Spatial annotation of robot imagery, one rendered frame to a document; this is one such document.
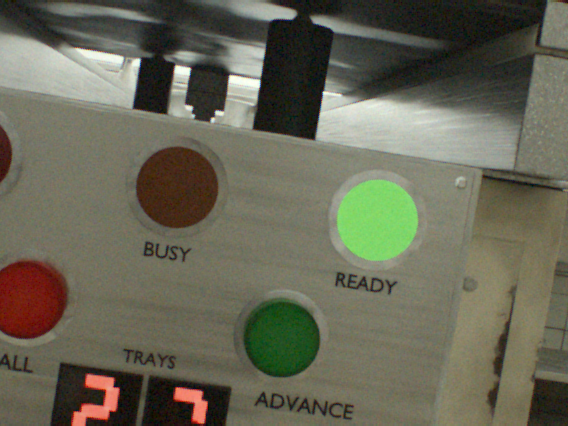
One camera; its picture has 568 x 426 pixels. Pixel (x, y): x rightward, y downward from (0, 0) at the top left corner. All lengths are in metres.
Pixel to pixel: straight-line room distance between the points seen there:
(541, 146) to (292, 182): 0.10
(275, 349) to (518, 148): 0.13
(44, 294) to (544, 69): 0.21
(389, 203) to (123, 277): 0.11
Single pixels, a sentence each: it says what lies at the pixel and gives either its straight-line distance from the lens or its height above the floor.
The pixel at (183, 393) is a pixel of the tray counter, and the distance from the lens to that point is 0.41.
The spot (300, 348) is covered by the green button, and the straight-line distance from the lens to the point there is 0.40.
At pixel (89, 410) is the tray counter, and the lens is 0.42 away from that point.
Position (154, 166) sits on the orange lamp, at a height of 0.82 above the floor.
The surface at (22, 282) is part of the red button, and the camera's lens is 0.40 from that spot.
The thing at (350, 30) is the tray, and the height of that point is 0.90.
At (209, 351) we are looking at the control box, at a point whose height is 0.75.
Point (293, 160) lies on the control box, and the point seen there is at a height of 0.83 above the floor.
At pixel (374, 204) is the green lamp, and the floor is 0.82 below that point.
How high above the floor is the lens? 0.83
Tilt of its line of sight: 3 degrees down
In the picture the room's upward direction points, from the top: 10 degrees clockwise
